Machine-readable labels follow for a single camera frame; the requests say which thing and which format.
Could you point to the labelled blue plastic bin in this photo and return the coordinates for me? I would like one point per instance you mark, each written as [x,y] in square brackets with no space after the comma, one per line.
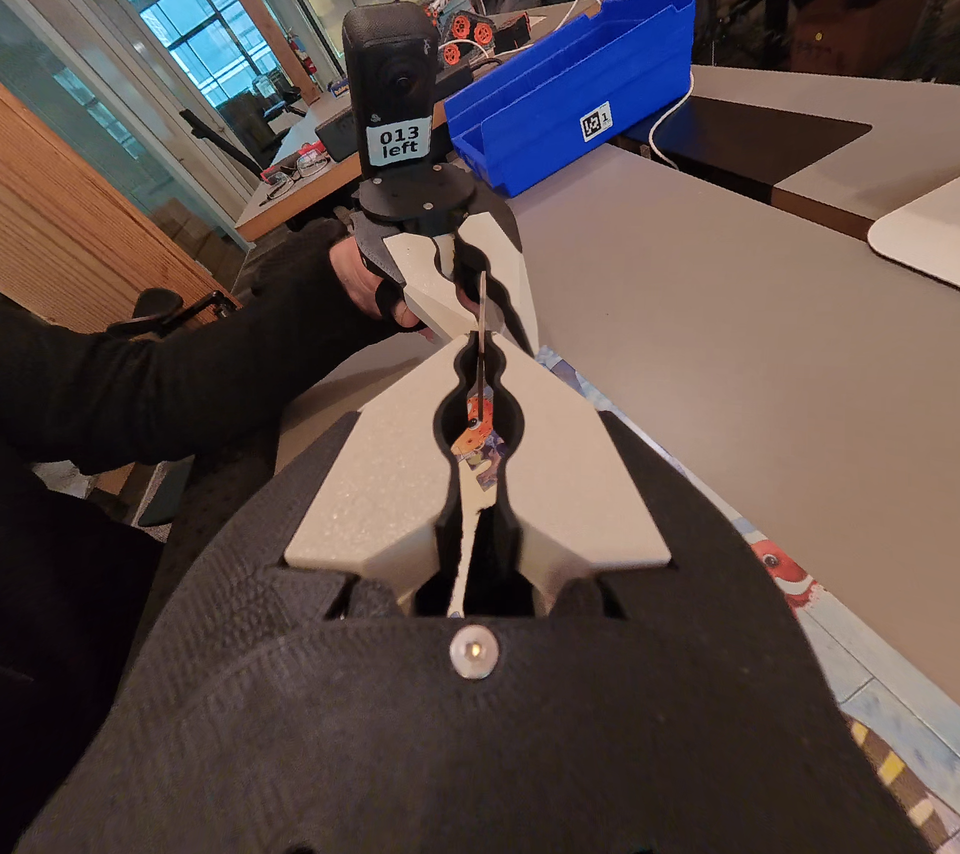
[540,119]

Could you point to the black eyeglasses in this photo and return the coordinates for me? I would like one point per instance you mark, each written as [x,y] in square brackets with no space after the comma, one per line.
[296,171]

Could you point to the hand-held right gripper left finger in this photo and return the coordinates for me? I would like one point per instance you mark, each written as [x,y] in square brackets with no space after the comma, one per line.
[367,486]

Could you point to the glass window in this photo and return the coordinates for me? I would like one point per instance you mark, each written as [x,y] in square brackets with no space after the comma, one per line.
[202,36]

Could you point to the sea animal jigsaw puzzle tray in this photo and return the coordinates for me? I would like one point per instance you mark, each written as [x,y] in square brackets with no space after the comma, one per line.
[885,726]

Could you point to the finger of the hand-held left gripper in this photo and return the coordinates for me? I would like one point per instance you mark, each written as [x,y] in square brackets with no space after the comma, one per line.
[506,269]
[424,276]

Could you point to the black perforated chair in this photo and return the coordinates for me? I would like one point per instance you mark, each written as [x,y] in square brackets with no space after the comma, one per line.
[225,494]

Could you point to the person's left hand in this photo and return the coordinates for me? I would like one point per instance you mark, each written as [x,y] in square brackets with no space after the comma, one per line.
[360,276]

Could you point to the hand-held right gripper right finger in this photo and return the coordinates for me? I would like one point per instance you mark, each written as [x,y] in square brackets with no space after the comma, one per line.
[592,486]

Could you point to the black case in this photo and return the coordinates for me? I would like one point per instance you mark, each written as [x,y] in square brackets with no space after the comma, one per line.
[337,134]

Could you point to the red fire extinguisher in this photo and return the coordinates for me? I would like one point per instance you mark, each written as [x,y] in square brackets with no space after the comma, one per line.
[305,51]

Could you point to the person's left forearm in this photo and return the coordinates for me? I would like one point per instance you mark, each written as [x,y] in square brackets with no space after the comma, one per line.
[187,374]

